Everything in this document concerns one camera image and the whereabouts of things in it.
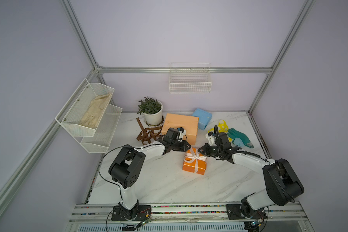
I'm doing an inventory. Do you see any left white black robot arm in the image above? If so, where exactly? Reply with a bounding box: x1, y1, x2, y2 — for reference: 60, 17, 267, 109
108, 127, 191, 210

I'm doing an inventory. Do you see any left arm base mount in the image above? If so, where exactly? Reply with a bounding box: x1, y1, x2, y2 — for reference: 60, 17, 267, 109
111, 204, 152, 221

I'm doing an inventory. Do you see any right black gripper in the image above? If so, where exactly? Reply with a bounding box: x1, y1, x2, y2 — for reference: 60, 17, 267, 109
198, 143, 222, 157

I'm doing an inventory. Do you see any orange gift box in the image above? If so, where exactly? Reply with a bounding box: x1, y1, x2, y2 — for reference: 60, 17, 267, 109
182, 147, 208, 176

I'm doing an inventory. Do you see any potted green plant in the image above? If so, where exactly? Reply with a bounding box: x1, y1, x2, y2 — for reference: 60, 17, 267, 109
137, 97, 163, 126

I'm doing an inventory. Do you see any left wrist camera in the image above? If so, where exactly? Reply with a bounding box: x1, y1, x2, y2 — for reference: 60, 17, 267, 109
176, 127, 187, 140

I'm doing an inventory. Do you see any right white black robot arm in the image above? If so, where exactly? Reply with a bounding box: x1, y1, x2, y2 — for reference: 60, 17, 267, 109
198, 132, 305, 217

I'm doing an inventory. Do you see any white two-tier mesh shelf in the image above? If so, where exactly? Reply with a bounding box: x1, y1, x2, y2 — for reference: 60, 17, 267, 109
55, 79, 122, 153

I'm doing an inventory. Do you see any white wire wall basket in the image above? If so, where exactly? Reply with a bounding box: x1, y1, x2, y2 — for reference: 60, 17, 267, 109
169, 62, 212, 94

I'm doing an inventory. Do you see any white ribbon bow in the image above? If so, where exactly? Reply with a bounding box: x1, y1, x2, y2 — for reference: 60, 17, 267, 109
183, 147, 207, 174

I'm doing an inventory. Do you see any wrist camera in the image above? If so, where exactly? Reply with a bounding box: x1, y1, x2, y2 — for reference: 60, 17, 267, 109
176, 127, 187, 140
206, 131, 216, 146

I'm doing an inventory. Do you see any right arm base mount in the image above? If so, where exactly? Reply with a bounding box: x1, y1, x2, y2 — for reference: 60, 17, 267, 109
226, 195, 267, 220

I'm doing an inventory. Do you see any aluminium frame rail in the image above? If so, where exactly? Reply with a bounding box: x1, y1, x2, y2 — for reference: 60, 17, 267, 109
68, 202, 308, 224

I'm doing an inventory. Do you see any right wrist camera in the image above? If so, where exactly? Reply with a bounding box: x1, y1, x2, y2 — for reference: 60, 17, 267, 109
206, 131, 216, 146

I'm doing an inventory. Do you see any brown ribbon bow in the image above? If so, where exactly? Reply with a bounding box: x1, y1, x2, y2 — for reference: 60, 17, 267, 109
136, 118, 163, 145

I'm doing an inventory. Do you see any yellow ribbon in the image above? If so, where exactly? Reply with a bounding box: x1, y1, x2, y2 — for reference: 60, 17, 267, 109
217, 120, 232, 142

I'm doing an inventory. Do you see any light blue gift box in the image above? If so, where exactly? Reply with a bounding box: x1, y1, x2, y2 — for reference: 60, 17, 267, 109
192, 108, 212, 130

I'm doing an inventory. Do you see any beige cloth in shelf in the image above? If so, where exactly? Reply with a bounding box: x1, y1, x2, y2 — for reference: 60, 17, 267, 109
79, 93, 113, 129

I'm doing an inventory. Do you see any tan gift box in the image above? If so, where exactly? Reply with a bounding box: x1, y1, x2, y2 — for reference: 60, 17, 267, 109
161, 113, 199, 146

